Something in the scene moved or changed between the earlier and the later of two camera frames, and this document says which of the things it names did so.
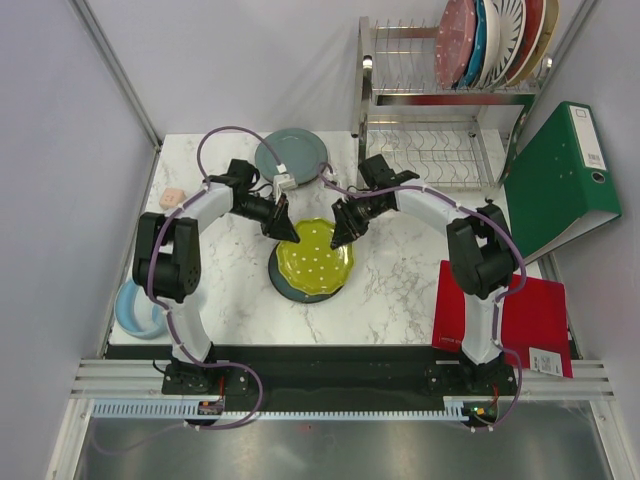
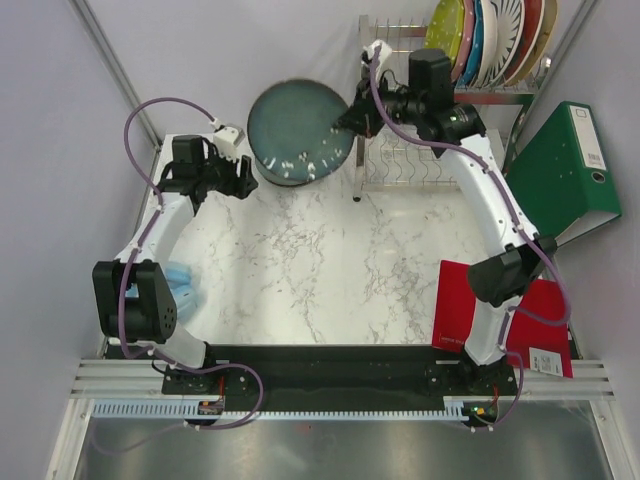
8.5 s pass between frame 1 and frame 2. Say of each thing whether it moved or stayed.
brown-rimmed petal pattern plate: stayed
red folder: stayed
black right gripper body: moved
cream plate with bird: stayed
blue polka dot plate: stayed
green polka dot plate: moved
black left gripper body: moved
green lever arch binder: stayed
